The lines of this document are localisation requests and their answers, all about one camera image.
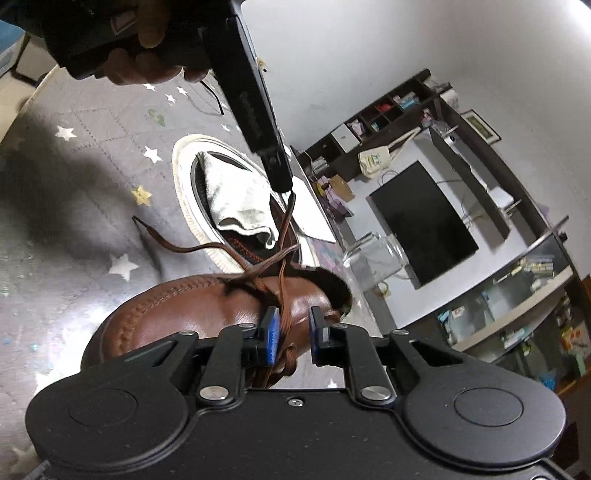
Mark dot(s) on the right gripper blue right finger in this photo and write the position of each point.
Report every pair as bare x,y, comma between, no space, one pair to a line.
351,349

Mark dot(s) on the round black induction cooktop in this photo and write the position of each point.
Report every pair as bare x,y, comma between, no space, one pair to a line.
189,184

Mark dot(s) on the white paper sheet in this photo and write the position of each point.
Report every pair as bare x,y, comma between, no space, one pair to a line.
308,213

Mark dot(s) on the black flat television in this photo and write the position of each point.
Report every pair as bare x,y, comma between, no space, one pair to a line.
414,209

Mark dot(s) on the white folded towel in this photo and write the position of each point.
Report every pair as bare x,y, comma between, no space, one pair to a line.
239,200

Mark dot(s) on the brown shoelace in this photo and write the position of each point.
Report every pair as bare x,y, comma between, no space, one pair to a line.
268,263

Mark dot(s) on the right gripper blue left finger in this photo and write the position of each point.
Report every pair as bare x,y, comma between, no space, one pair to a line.
239,351

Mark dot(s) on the brown leather shoe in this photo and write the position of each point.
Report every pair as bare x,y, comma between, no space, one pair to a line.
208,303

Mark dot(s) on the glass display cabinet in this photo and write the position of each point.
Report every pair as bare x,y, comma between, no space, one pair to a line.
507,307

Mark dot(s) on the clear glass mug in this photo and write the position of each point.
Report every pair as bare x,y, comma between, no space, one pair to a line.
373,259

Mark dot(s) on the white canvas tote bag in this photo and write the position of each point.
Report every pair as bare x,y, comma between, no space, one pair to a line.
375,160

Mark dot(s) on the person left hand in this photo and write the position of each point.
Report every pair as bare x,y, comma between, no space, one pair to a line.
146,67

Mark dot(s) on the dark cubby bookshelf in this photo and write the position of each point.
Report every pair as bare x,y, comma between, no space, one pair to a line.
380,123

